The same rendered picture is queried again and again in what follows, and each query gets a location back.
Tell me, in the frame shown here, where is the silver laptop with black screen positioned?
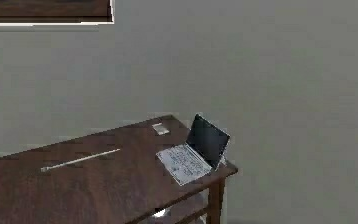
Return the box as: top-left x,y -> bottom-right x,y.
156,113 -> 231,187

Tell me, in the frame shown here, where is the long thin white stick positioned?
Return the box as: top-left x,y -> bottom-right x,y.
40,148 -> 121,173

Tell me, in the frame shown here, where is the dark brown wooden table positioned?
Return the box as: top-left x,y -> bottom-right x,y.
0,114 -> 239,224

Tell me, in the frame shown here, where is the small grey flat card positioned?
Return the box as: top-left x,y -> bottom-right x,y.
152,122 -> 171,136

